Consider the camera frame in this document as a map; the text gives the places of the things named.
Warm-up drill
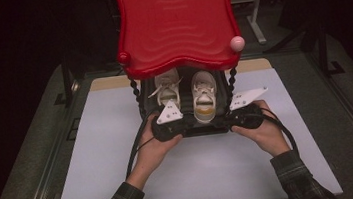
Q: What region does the person's left hand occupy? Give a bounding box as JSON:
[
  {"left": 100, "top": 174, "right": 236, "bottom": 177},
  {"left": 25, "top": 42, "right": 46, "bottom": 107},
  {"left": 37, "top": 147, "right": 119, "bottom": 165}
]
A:
[{"left": 128, "top": 110, "right": 187, "bottom": 175}]

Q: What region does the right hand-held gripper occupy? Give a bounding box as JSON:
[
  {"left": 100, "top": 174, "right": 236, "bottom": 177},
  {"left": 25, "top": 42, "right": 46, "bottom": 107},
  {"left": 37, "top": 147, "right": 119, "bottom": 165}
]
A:
[{"left": 220, "top": 85, "right": 273, "bottom": 133}]

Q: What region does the person's right hand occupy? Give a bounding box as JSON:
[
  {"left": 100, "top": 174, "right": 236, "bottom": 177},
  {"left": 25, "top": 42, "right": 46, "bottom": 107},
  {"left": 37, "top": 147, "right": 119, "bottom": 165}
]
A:
[{"left": 227, "top": 96, "right": 294, "bottom": 163}]

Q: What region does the red and black shoe rack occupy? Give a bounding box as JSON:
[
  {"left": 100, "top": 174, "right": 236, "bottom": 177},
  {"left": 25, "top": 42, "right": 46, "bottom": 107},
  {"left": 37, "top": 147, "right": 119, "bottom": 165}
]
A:
[{"left": 111, "top": 0, "right": 256, "bottom": 145}]

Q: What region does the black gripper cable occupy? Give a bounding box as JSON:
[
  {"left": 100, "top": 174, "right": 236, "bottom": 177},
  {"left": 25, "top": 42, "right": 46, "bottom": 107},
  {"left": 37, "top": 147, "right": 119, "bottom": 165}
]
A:
[
  {"left": 258, "top": 102, "right": 302, "bottom": 162},
  {"left": 118, "top": 109, "right": 165, "bottom": 181}
]

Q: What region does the beige white sneaker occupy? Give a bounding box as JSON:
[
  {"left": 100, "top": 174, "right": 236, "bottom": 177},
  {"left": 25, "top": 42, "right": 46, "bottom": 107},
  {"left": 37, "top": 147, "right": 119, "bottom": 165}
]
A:
[
  {"left": 144, "top": 67, "right": 188, "bottom": 118},
  {"left": 188, "top": 68, "right": 222, "bottom": 126}
]

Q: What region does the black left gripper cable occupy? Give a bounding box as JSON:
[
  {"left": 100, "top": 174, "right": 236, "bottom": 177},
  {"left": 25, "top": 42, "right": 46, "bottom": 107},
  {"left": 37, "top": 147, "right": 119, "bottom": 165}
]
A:
[{"left": 118, "top": 109, "right": 165, "bottom": 181}]

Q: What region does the tan wooden board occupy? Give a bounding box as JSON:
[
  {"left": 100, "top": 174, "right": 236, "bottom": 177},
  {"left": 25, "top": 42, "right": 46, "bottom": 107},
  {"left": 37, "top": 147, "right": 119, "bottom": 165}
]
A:
[{"left": 89, "top": 56, "right": 274, "bottom": 92}]

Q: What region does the white metal stand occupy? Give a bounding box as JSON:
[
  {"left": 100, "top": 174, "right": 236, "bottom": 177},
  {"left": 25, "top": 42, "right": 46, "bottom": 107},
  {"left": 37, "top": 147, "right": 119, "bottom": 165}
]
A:
[{"left": 231, "top": 0, "right": 275, "bottom": 48}]

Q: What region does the white table mat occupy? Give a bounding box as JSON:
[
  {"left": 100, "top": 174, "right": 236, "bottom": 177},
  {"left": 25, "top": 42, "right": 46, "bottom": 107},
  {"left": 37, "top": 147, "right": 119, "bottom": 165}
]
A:
[{"left": 38, "top": 61, "right": 344, "bottom": 199}]

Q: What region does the black metal stand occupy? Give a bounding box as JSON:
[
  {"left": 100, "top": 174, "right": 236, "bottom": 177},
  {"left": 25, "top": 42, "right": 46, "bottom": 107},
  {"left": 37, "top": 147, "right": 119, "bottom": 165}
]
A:
[
  {"left": 48, "top": 52, "right": 82, "bottom": 108},
  {"left": 314, "top": 24, "right": 347, "bottom": 79}
]

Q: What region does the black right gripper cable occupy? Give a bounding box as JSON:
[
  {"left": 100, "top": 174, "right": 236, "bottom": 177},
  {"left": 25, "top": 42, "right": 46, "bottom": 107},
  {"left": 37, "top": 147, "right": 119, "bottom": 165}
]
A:
[{"left": 258, "top": 102, "right": 302, "bottom": 162}]

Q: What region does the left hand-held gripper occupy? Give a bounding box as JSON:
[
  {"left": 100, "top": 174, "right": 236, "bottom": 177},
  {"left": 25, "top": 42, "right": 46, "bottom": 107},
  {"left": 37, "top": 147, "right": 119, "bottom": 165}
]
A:
[{"left": 148, "top": 98, "right": 188, "bottom": 143}]

